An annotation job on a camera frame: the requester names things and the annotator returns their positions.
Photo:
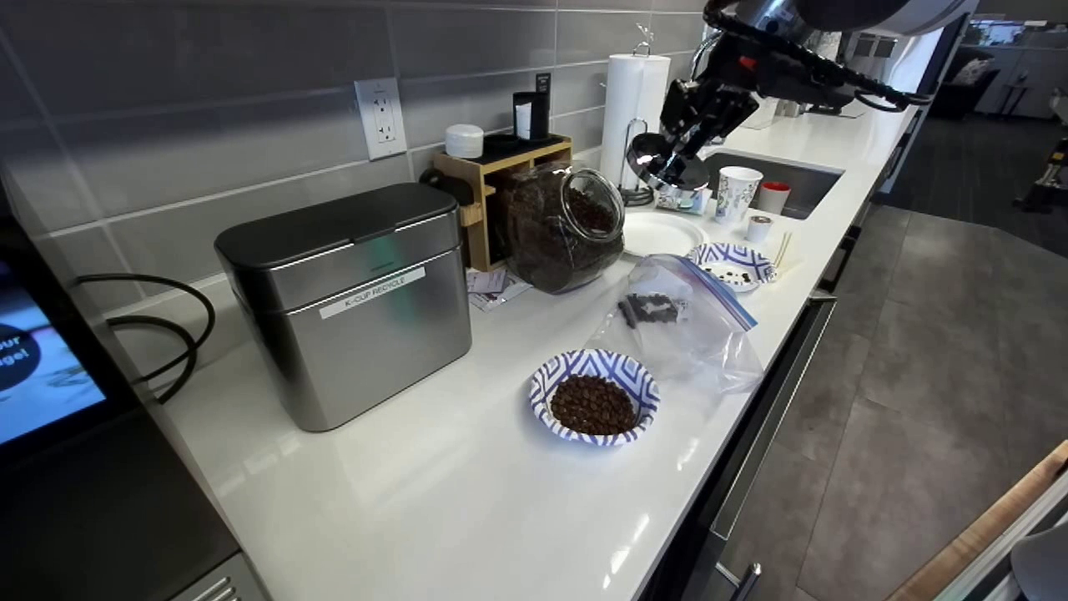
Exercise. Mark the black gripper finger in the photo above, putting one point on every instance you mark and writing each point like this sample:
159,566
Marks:
702,151
672,121

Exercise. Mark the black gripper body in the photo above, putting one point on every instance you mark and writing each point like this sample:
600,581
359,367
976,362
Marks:
722,105

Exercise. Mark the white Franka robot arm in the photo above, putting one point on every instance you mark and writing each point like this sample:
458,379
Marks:
847,29

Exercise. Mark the glass jar of coffee beans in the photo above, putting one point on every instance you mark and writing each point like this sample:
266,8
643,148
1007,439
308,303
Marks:
551,239

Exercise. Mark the white paper towel roll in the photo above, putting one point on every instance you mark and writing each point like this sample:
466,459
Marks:
629,101

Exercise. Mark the tipped patterned paper cup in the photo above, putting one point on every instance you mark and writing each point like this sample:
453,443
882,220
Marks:
686,201

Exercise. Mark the tall patterned paper cup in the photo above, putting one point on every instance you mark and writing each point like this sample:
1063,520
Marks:
740,192

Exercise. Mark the white cup with red rim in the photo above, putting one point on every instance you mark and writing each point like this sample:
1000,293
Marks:
774,196

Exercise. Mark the white round plate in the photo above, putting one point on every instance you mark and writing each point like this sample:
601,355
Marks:
655,235

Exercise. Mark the steel sink basin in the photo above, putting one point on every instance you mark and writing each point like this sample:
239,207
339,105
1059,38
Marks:
804,185

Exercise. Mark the blue patterned bowl few beans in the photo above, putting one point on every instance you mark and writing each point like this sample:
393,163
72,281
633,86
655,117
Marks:
728,269

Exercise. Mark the black box in rack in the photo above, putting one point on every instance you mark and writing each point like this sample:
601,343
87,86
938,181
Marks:
523,117

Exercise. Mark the clear zip plastic bag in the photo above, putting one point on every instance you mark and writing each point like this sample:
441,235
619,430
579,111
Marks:
688,336

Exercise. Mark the wooden countertop rack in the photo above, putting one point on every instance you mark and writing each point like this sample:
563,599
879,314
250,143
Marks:
478,196

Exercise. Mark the small white round container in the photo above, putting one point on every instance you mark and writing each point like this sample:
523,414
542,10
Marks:
466,143

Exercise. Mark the white paper packet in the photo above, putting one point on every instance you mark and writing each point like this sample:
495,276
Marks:
490,288

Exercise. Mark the blue patterned bowl many beans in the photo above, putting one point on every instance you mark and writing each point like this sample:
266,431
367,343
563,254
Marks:
593,403

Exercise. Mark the white electrical outlet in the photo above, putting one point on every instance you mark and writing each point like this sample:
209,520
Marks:
382,117

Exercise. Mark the dark lower cabinet front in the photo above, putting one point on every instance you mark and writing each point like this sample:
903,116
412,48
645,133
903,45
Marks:
769,447

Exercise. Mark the stainless steel box container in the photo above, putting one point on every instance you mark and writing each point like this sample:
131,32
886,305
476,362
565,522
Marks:
354,321

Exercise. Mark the wooden board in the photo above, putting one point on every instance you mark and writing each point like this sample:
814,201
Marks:
979,522

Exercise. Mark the black appliance with screen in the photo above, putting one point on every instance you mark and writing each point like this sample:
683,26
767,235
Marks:
67,489

